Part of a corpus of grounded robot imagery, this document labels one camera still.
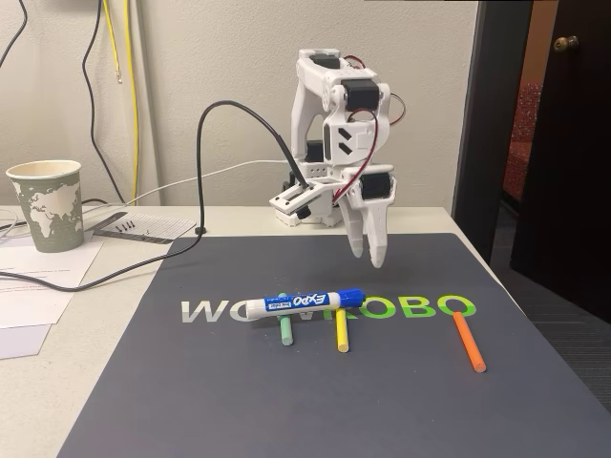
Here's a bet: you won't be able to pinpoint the blue Expo dry-erase marker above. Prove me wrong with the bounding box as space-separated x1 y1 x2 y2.
246 286 367 322

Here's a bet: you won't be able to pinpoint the yellow chalk stick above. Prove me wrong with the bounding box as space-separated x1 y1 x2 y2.
335 307 351 353

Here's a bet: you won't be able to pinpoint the green chalk stick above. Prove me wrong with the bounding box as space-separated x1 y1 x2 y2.
278 291 295 347

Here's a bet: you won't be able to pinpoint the orange chalk stick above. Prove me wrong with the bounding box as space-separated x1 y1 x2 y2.
452 310 487 373

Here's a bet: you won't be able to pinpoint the lined white paper sheet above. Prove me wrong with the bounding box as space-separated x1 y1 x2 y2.
86 212 198 246

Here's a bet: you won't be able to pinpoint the dark grey WOWROBO mat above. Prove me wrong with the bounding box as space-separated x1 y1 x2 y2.
55 232 611 458

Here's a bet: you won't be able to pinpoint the dark brown door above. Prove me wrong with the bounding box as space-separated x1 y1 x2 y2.
508 0 611 311

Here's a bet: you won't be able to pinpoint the green world-map paper cup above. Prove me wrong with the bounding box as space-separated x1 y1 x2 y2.
5 159 86 254

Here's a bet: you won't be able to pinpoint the printed white paper sheet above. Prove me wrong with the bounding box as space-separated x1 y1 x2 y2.
0 233 106 330

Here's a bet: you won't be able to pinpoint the plain white paper sheet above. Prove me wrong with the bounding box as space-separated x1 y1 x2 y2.
0 323 53 360

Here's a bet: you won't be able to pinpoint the small gripper camera module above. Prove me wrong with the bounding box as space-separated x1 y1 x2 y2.
269 183 314 222

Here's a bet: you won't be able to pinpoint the dark grey door frame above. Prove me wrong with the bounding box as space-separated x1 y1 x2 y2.
451 0 559 271

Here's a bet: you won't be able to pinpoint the black camera cable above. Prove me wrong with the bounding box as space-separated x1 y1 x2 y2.
0 100 311 293

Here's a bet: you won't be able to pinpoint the white cable to robot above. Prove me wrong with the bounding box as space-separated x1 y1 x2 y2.
85 159 295 209

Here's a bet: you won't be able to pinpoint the white wall cable raceway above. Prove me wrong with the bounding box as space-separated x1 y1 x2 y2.
129 0 161 207

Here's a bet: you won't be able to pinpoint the long yellow wire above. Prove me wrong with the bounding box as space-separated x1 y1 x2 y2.
123 0 142 199

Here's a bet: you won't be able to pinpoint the short yellow wire bare end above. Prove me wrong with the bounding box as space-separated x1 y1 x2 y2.
102 0 124 85

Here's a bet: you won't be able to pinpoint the thick black wall cable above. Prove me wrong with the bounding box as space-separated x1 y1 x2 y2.
80 0 129 211

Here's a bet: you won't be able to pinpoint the thin white desk cable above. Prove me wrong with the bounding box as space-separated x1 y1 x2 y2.
0 208 30 239

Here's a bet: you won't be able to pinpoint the thin black wall cable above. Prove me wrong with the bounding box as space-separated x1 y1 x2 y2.
0 0 29 68

